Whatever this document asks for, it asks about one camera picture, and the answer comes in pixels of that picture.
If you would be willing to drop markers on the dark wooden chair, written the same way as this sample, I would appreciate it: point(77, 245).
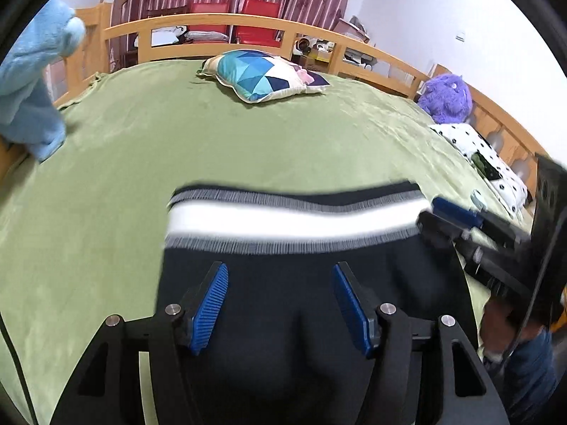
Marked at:
point(166, 10)

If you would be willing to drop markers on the green fleece blanket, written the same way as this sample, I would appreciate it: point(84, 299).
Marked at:
point(221, 141)

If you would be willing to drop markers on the wooden bed frame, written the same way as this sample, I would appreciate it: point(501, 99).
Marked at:
point(212, 20)

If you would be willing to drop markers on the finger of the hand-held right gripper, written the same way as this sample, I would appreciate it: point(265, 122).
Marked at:
point(456, 211)
point(438, 230)

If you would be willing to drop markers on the light blue plush toy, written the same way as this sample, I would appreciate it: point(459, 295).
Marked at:
point(31, 79)

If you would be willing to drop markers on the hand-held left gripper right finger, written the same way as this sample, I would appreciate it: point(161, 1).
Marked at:
point(350, 310)

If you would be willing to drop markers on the white wall switch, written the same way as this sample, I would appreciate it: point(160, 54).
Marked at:
point(460, 36)

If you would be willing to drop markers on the black pants with white stripe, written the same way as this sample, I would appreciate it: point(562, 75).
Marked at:
point(283, 283)

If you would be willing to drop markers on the small light blue device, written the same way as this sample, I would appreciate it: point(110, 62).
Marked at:
point(477, 198)

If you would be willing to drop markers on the wooden coat rack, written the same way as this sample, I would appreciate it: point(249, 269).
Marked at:
point(119, 17)

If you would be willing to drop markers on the purple plush toy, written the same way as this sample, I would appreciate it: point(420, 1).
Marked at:
point(445, 97)

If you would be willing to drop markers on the red chair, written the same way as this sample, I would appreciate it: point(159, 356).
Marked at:
point(259, 9)
point(208, 9)

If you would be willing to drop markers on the person's right forearm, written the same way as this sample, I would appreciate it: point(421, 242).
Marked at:
point(531, 380)

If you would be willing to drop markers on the white floral print pillow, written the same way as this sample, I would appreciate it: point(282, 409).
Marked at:
point(460, 141)

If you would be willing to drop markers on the blue geometric patchwork pillow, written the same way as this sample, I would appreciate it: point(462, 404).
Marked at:
point(252, 73)

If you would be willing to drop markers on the cluttered desk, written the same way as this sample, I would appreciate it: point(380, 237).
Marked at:
point(350, 31)

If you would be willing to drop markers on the person's right hand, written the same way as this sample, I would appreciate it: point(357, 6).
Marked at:
point(500, 327)

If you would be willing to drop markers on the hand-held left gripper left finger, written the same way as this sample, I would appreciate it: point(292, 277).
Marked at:
point(210, 310)

